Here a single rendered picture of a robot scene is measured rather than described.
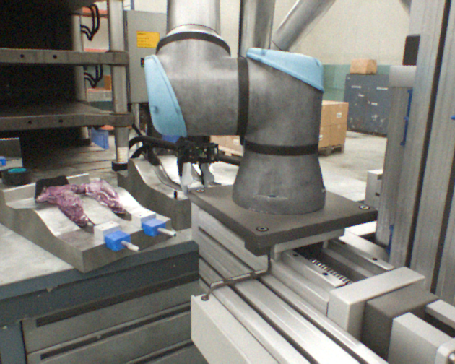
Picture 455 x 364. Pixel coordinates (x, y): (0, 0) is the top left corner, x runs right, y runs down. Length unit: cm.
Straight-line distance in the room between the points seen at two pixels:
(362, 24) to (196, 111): 871
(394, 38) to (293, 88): 817
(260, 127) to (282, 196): 11
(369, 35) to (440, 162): 852
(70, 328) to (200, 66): 79
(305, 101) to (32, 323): 83
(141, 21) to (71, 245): 123
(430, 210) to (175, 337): 89
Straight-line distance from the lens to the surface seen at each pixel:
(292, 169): 60
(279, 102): 59
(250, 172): 62
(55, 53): 181
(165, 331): 128
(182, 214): 115
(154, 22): 200
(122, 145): 183
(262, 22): 92
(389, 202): 75
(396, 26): 875
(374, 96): 825
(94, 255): 98
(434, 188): 63
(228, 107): 58
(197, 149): 108
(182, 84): 58
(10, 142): 179
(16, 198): 128
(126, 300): 118
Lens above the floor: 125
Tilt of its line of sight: 16 degrees down
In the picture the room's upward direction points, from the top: 1 degrees clockwise
